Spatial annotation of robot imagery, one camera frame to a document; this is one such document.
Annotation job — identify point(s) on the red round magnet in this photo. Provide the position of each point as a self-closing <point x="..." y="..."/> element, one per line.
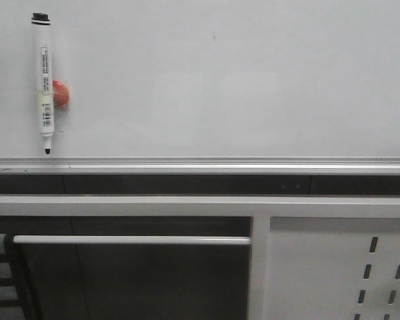
<point x="60" y="94"/>

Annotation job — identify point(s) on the white whiteboard marker pen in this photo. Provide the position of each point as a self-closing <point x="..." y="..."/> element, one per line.
<point x="42" y="48"/>

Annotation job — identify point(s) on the white metal whiteboard stand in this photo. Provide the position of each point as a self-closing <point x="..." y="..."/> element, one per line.
<point x="261" y="209"/>

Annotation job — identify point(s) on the large white whiteboard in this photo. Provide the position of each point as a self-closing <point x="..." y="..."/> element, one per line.
<point x="206" y="87"/>

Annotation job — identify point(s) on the white perforated metal panel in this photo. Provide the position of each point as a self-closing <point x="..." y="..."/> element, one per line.
<point x="329" y="268"/>

